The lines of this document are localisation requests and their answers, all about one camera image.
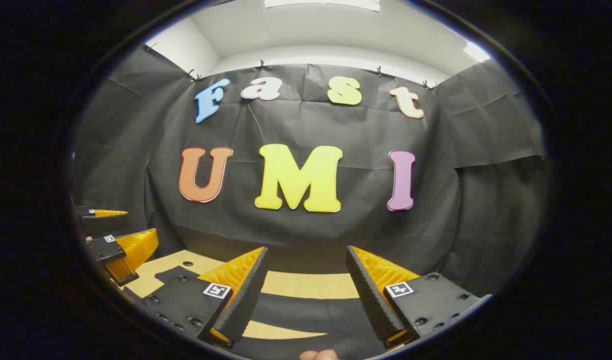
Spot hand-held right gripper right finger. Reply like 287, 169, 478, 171
346, 245, 493, 350

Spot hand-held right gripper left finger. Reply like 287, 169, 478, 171
135, 246, 269, 349

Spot black jeans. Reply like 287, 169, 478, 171
236, 292, 389, 360

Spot black backdrop cloth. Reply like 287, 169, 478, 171
71, 45, 549, 301

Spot small ceiling light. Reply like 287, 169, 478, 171
463, 41, 491, 63

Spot long ceiling light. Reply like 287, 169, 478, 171
264, 0, 382, 12

